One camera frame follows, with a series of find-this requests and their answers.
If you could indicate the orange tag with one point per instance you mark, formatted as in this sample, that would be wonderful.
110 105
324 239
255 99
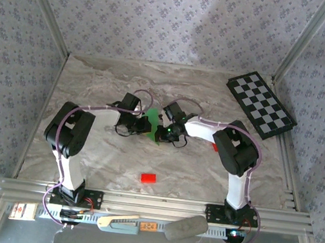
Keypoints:
148 226

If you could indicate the aluminium frame rail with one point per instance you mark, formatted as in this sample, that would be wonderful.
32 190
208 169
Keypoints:
155 206

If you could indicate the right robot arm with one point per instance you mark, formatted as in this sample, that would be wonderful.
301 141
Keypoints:
237 190

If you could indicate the aluminium frame post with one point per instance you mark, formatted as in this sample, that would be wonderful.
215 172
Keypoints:
45 9
305 41

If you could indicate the large red block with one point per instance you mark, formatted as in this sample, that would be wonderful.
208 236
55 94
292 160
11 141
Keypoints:
215 147

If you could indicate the small box with red print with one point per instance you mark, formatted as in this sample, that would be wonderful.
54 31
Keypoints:
22 211

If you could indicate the beige wooden tool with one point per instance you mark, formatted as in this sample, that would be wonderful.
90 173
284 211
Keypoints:
121 217

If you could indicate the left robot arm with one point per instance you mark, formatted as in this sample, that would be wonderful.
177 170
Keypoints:
70 172

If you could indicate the black grey checkerboard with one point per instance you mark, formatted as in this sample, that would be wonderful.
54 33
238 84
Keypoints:
260 105

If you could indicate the grey felt pouch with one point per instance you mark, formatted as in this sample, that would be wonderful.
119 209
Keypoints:
186 228

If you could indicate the green paper sheet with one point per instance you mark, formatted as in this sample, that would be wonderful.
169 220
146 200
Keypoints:
154 114

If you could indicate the blue-grey flat tool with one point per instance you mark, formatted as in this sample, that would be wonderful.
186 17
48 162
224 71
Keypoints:
122 228

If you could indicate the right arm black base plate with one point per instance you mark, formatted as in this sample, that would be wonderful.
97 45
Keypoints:
213 213

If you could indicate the small red brick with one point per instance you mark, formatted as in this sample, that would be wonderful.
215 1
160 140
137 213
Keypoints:
148 178

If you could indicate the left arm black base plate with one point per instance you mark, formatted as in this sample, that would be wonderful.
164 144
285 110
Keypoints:
96 200

